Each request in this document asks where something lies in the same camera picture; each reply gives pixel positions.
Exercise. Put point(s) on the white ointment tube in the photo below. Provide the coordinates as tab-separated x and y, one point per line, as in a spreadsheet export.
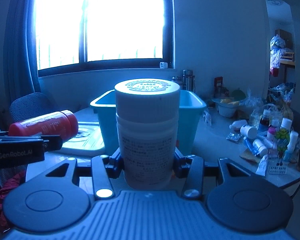
262	166

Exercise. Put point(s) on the dark syrup bottle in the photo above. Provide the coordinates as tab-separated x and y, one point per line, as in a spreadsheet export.
264	121

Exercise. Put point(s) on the red jacket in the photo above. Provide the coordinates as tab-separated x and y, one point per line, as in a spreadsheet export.
6	188

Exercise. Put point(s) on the steel thermos flask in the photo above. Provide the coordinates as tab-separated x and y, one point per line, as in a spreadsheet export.
188	80

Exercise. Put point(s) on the white bottle lying down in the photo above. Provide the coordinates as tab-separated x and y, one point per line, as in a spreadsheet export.
249	132

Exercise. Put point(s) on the white bowl with fruit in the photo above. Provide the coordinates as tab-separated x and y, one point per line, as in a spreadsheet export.
226	107

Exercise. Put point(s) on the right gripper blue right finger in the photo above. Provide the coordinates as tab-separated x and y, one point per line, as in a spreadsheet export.
190	167

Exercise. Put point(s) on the red bottle sideways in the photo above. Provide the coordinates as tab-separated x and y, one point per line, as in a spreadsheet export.
62	123

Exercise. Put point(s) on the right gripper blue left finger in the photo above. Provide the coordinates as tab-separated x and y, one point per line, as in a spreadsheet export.
103	169

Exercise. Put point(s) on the small white windowsill box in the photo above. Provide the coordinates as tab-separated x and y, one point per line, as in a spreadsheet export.
163	65

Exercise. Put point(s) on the pink thermos bottle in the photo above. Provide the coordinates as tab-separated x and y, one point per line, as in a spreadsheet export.
178	80

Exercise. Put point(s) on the crumpled snack wrapper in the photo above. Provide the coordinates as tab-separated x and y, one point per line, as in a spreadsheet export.
207	117

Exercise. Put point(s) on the white bin lid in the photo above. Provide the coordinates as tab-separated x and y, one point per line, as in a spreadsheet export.
88	142

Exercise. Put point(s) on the teal plastic storage bin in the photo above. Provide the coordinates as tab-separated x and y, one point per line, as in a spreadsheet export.
191	108

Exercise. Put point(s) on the white bottle blue label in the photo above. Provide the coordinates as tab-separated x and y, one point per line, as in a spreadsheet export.
260	148

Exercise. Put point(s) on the white pill bottle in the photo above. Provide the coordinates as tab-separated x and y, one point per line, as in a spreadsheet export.
147	114

